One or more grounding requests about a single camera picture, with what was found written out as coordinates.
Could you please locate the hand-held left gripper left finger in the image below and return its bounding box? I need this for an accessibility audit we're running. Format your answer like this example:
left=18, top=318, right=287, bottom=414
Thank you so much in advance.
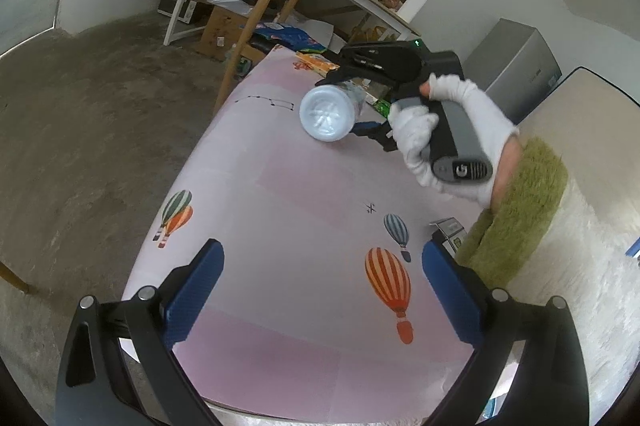
left=55, top=237, right=226, bottom=426

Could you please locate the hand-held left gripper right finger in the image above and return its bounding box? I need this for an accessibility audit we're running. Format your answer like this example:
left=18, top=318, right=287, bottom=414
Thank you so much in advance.
left=421, top=239, right=593, bottom=426

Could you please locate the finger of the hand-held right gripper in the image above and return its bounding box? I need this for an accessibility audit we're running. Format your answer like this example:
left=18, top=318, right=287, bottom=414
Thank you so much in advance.
left=314, top=66, right=371, bottom=90
left=349, top=120, right=399, bottom=153

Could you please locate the white plastic bottle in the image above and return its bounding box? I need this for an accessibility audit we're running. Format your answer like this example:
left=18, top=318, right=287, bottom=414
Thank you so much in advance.
left=299, top=81, right=373, bottom=143

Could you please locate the person's right forearm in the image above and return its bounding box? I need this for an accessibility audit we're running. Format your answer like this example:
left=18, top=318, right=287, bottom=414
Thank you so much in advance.
left=452, top=133, right=640, bottom=426

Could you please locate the person's right hand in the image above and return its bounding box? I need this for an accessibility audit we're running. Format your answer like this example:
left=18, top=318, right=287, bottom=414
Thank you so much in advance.
left=387, top=75, right=521, bottom=208

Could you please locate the yellow snack packet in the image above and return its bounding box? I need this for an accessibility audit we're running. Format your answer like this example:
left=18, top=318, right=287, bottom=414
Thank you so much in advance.
left=295, top=51, right=341, bottom=74

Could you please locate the paper towel roll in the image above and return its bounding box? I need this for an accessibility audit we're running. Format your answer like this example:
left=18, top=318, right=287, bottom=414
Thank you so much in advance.
left=396, top=0, right=428, bottom=23

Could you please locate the small grey box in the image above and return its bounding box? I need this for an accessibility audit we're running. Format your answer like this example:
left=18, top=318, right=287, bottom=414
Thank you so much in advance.
left=430, top=217, right=468, bottom=252

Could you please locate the blue snack bag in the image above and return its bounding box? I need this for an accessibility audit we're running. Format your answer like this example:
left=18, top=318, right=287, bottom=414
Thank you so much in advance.
left=252, top=22, right=328, bottom=53

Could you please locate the wooden chair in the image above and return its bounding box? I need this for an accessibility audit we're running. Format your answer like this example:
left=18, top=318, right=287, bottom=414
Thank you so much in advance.
left=214, top=0, right=326, bottom=117
left=0, top=262, right=30, bottom=294

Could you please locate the grey refrigerator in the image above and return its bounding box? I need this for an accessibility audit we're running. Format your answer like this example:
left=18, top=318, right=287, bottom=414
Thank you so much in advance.
left=462, top=19, right=563, bottom=124

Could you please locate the cardboard box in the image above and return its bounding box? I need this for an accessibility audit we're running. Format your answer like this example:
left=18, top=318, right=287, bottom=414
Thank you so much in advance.
left=195, top=1, right=251, bottom=60

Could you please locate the white sheet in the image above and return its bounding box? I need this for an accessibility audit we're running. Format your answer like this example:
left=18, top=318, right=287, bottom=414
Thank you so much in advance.
left=207, top=0, right=256, bottom=14

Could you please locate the microwave oven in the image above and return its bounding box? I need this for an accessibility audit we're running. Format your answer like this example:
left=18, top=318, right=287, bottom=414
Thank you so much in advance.
left=157, top=0, right=198, bottom=24

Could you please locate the white mattress blue edge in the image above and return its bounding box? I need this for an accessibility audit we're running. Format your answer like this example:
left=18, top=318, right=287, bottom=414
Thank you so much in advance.
left=517, top=66, right=640, bottom=247

